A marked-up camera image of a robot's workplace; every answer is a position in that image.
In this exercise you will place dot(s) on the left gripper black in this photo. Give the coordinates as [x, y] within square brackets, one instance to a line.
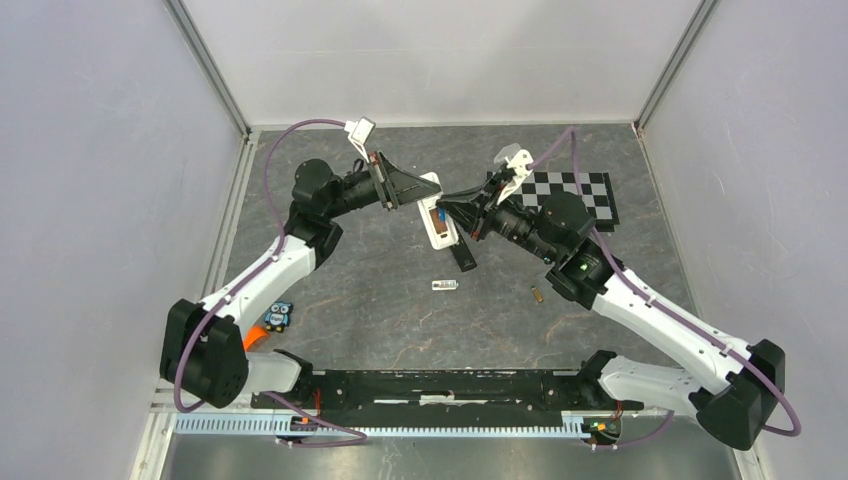
[401, 187]

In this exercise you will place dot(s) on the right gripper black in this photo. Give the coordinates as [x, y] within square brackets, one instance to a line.
[472, 215]

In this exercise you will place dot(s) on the black remote control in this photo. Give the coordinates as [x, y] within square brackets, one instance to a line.
[463, 256]

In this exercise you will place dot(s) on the white remote control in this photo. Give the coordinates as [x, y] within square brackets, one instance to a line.
[441, 235]

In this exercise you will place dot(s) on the white battery cover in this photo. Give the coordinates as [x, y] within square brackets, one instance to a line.
[444, 285]

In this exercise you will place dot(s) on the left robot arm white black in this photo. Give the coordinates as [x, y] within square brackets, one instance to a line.
[203, 350]

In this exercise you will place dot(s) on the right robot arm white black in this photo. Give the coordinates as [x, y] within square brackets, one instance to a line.
[729, 385]

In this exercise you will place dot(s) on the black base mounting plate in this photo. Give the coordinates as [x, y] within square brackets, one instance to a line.
[451, 398]

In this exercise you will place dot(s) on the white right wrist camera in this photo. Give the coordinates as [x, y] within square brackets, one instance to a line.
[517, 163]

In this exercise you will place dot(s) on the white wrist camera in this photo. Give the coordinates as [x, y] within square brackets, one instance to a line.
[358, 133]
[517, 163]

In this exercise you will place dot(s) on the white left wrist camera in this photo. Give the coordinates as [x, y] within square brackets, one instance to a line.
[358, 133]

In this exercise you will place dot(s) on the white slotted cable duct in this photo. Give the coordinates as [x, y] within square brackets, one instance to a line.
[282, 424]

